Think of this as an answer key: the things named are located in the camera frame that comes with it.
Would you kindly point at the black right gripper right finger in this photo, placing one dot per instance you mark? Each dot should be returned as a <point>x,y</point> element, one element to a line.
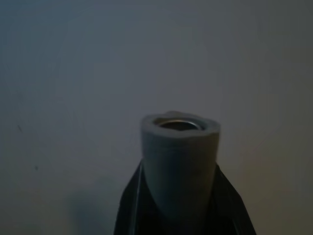
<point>231,210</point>

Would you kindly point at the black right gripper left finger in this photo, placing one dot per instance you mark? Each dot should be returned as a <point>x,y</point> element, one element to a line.
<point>133,210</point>

